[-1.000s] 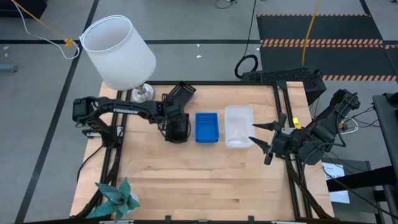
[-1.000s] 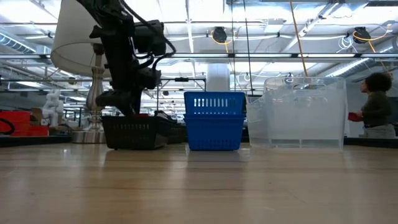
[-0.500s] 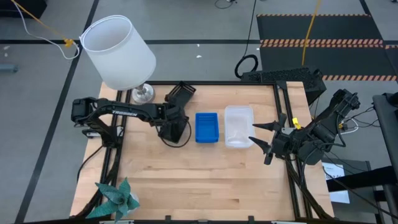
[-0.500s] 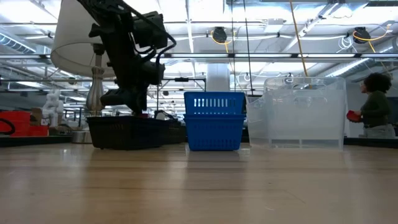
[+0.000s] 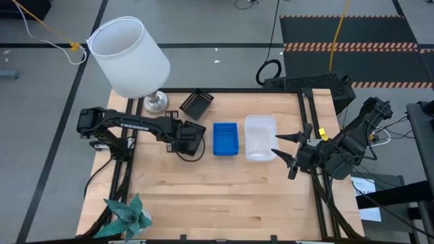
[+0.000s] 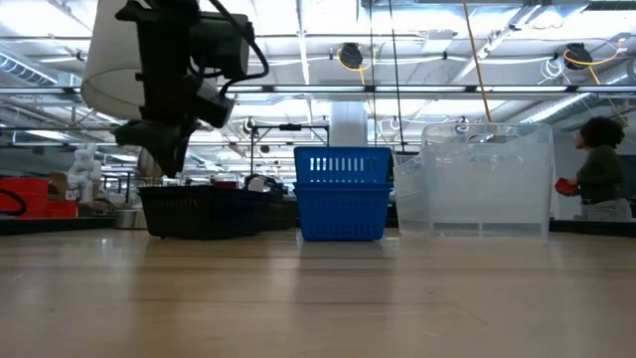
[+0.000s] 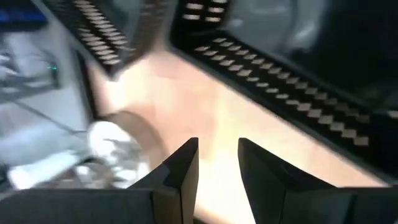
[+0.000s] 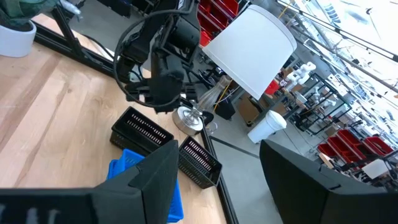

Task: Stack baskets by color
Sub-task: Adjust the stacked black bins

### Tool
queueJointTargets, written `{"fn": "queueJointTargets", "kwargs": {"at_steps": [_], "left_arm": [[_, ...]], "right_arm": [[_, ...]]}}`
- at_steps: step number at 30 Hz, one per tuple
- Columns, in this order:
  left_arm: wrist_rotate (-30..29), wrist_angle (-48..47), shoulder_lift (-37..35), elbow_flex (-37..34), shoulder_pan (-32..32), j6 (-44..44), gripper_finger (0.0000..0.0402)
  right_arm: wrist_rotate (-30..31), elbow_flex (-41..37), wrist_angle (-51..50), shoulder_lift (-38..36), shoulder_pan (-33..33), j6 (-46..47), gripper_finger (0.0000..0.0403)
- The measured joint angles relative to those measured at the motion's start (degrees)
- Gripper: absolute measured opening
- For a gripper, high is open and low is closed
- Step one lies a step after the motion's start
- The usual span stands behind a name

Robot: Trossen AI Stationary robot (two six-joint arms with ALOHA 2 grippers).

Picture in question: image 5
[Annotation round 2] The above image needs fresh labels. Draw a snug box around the black metal beam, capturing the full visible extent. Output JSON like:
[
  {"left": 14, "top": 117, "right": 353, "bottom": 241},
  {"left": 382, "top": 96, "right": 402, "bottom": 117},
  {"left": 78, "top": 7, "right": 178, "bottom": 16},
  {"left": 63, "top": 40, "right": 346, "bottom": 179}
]
[{"left": 355, "top": 180, "right": 434, "bottom": 210}]

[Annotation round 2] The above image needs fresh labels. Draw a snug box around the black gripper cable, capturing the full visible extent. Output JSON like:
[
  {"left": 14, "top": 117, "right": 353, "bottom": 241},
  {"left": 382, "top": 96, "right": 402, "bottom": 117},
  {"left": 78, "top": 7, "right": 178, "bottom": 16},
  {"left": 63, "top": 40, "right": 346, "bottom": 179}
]
[{"left": 174, "top": 135, "right": 206, "bottom": 163}]

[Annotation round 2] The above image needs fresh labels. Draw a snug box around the blue plastic basket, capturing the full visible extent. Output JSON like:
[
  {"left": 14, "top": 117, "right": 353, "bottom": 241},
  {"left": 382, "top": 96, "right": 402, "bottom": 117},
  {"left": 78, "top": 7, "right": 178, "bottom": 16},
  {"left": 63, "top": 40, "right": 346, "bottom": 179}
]
[{"left": 212, "top": 121, "right": 240, "bottom": 157}]

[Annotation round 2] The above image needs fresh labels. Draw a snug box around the teal artificial plant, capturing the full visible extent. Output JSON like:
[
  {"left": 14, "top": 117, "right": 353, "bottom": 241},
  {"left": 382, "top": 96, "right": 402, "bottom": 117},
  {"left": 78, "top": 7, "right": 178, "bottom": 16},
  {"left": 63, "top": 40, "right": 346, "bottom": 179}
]
[{"left": 94, "top": 192, "right": 153, "bottom": 243}]

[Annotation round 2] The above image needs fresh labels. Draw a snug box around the white paper sheet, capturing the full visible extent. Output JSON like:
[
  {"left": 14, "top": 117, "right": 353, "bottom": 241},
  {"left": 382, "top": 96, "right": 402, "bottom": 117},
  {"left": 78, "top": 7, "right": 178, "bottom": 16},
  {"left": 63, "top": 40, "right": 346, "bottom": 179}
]
[{"left": 351, "top": 176, "right": 383, "bottom": 223}]

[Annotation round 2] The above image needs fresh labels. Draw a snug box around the grey floor object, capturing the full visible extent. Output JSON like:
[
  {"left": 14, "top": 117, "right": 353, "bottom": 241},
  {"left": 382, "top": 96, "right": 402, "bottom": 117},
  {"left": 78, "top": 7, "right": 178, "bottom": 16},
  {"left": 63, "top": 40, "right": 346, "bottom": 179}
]
[{"left": 0, "top": 68, "right": 20, "bottom": 80}]

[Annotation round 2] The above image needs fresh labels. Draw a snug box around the yellow hanging cable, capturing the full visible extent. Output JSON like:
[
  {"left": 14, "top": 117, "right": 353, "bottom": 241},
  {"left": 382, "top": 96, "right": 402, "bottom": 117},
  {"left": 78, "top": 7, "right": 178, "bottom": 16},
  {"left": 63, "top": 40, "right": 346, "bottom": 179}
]
[{"left": 328, "top": 0, "right": 352, "bottom": 73}]

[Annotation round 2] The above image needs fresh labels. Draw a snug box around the white shade silver table lamp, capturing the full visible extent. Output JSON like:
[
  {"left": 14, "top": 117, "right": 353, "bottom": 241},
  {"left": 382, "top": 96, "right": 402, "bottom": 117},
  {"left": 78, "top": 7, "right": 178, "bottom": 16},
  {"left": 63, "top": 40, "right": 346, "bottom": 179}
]
[{"left": 86, "top": 16, "right": 172, "bottom": 115}]

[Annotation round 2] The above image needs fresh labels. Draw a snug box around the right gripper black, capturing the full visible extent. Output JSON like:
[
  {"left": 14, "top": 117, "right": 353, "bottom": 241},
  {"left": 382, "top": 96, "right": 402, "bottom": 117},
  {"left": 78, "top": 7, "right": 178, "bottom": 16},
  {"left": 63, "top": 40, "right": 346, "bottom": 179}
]
[{"left": 271, "top": 123, "right": 328, "bottom": 180}]

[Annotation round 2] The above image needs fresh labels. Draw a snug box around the black hazard-striped floor mat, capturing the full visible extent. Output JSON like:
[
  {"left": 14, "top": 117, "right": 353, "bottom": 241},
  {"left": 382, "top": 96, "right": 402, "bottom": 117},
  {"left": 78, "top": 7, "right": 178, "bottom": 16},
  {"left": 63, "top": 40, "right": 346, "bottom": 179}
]
[{"left": 279, "top": 15, "right": 434, "bottom": 89}]

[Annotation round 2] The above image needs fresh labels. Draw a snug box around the black aluminium table frame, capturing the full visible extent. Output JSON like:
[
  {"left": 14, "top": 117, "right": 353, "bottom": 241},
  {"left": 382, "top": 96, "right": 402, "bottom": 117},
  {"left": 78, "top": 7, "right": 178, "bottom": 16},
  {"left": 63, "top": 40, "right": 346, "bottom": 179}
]
[{"left": 76, "top": 87, "right": 366, "bottom": 244}]

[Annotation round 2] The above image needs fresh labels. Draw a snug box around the black box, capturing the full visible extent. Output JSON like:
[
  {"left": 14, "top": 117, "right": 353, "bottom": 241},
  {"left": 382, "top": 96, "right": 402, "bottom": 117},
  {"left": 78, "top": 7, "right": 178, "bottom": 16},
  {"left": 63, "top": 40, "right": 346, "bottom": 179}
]
[{"left": 0, "top": 0, "right": 52, "bottom": 20}]

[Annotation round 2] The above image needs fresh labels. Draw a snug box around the black looped cable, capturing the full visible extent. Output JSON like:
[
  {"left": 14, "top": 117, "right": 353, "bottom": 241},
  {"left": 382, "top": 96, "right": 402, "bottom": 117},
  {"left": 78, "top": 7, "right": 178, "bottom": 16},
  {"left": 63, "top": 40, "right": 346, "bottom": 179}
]
[{"left": 255, "top": 0, "right": 283, "bottom": 87}]

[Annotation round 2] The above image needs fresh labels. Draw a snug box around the black computer case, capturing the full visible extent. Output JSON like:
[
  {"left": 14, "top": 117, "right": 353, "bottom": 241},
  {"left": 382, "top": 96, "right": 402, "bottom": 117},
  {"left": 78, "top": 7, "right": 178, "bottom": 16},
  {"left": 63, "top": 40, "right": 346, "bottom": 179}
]
[{"left": 262, "top": 73, "right": 357, "bottom": 115}]

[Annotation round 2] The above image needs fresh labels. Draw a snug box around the white floor cable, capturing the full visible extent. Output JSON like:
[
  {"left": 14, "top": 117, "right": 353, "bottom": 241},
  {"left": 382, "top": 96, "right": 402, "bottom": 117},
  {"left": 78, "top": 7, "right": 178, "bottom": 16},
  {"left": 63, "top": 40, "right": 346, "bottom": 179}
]
[{"left": 13, "top": 0, "right": 88, "bottom": 66}]

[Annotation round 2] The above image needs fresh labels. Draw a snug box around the yellow cable with connector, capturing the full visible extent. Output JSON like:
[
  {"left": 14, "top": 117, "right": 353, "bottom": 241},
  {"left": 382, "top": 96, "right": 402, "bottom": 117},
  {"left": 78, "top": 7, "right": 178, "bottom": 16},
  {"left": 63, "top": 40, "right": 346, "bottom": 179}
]
[{"left": 12, "top": 0, "right": 82, "bottom": 54}]

